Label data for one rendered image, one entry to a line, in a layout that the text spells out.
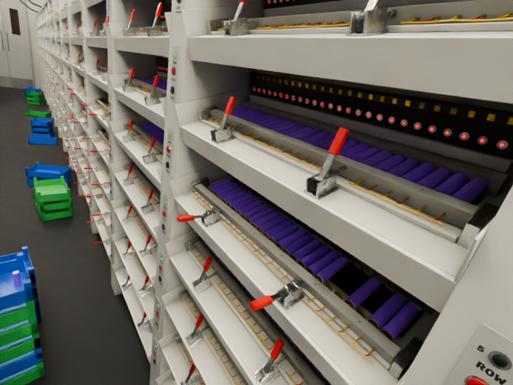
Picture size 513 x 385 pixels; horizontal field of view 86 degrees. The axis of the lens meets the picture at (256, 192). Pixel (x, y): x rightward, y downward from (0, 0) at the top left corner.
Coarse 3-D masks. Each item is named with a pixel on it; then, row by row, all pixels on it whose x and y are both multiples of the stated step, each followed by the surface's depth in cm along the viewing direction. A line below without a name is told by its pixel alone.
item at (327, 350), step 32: (192, 192) 74; (192, 224) 67; (224, 224) 62; (224, 256) 55; (256, 256) 53; (256, 288) 47; (288, 320) 42; (320, 320) 41; (320, 352) 37; (352, 352) 37; (416, 352) 34; (352, 384) 34; (384, 384) 33
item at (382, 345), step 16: (208, 192) 69; (224, 208) 63; (240, 224) 58; (240, 240) 56; (256, 240) 54; (272, 256) 51; (288, 256) 49; (288, 272) 48; (304, 272) 46; (320, 288) 43; (336, 304) 40; (352, 320) 38; (368, 336) 36; (384, 336) 36; (384, 352) 35
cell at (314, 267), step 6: (330, 252) 50; (336, 252) 50; (324, 258) 49; (330, 258) 49; (336, 258) 49; (312, 264) 48; (318, 264) 48; (324, 264) 48; (312, 270) 47; (318, 270) 47
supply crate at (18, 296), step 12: (0, 264) 103; (12, 264) 106; (24, 264) 105; (0, 276) 104; (12, 276) 105; (24, 276) 106; (0, 288) 99; (12, 288) 100; (24, 288) 94; (0, 300) 90; (12, 300) 93; (24, 300) 96
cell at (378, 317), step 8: (392, 296) 41; (400, 296) 41; (384, 304) 41; (392, 304) 40; (400, 304) 40; (376, 312) 39; (384, 312) 39; (392, 312) 40; (376, 320) 38; (384, 320) 39
